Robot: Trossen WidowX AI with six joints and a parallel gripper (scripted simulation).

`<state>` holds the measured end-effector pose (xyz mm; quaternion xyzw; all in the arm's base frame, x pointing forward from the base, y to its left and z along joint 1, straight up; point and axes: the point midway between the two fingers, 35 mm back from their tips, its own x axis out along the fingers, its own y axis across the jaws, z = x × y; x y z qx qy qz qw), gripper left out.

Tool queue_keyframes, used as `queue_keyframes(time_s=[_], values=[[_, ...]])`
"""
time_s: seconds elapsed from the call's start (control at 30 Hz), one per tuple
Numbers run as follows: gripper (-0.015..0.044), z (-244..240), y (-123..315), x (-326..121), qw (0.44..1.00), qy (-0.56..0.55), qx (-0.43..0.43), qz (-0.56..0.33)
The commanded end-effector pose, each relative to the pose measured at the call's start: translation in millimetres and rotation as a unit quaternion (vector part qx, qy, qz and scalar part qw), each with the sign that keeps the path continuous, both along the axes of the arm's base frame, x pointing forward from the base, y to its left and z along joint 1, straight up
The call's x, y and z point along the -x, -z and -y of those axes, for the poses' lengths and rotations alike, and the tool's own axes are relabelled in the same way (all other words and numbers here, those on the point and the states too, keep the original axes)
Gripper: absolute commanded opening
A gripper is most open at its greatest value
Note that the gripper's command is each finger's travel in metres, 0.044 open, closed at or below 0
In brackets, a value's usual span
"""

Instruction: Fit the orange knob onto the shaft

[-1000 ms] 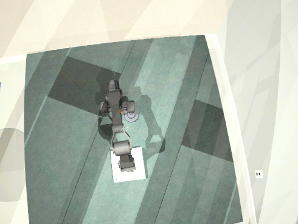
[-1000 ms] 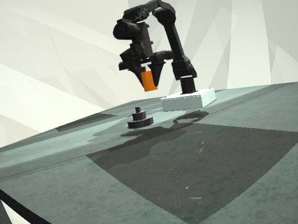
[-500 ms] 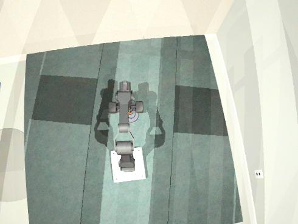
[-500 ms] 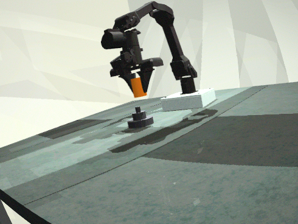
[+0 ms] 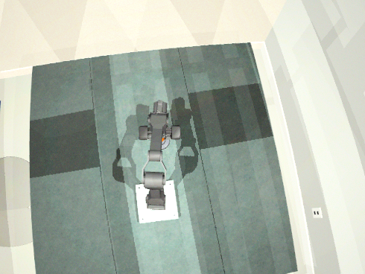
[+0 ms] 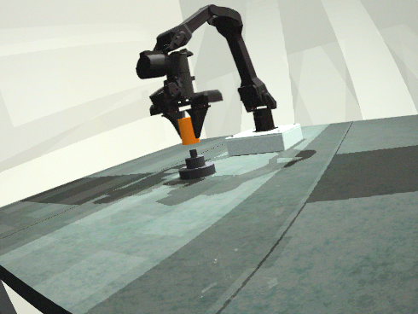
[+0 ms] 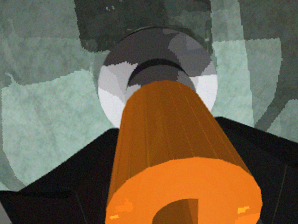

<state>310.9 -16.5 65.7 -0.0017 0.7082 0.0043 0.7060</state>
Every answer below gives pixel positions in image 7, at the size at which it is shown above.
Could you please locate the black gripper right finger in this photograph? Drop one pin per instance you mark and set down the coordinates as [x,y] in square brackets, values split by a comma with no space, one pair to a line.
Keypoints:
[273,162]

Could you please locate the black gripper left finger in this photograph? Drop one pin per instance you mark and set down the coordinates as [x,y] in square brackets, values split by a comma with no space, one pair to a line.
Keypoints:
[73,193]

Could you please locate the orange knob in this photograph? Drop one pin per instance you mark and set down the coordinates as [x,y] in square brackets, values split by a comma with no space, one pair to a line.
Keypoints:
[174,165]

